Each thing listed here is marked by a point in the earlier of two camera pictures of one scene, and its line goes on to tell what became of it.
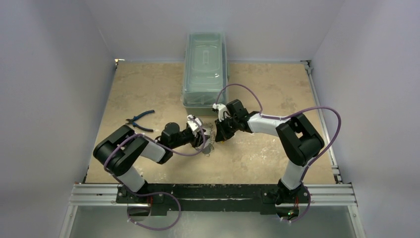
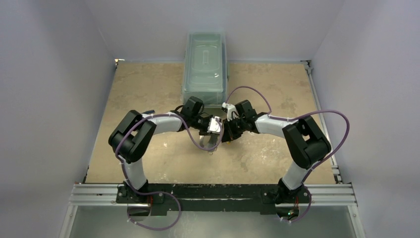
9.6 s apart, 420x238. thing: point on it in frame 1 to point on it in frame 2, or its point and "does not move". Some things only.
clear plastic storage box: [206, 76] does not move
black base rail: [264, 198] does not move
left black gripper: [196, 141] to [204, 132]
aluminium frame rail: [321, 195] does not move
